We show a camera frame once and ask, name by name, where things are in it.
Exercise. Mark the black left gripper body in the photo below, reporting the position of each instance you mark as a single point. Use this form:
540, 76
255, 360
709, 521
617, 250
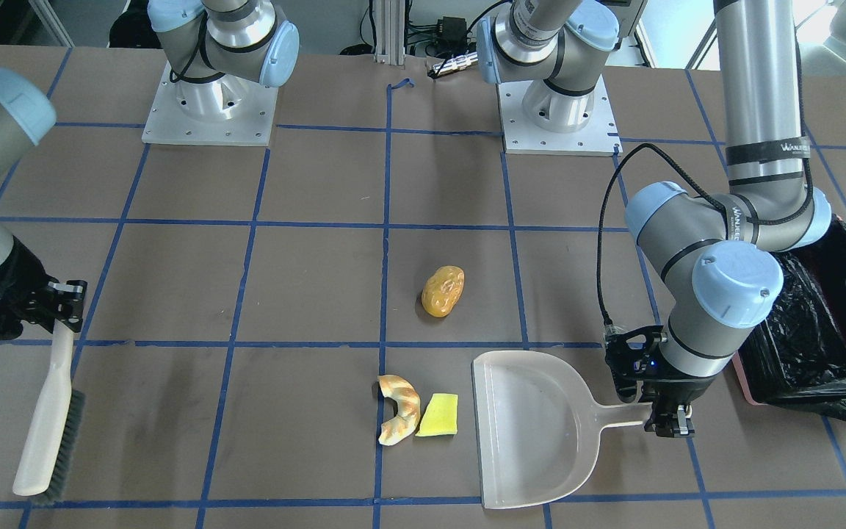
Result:
681, 389

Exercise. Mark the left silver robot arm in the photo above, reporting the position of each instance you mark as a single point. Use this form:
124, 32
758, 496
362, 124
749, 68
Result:
714, 253

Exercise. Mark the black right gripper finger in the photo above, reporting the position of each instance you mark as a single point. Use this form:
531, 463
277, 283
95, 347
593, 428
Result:
69, 291
64, 311

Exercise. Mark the yellow toy potato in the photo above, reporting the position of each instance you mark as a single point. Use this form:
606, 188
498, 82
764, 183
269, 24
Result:
442, 291

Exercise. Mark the yellow green sponge piece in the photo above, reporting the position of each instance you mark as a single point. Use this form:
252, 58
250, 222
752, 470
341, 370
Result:
441, 416

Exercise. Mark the pink bin with black bag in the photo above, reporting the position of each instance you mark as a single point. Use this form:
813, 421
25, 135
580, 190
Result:
796, 358

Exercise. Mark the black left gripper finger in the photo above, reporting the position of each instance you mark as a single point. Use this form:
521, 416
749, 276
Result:
663, 420
683, 426

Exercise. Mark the toy croissant bread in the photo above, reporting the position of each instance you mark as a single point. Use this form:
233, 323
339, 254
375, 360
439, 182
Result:
408, 409

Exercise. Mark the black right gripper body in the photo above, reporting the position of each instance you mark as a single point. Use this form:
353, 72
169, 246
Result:
17, 283

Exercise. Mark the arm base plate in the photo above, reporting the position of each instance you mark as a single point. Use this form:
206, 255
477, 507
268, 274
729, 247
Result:
226, 112
537, 121

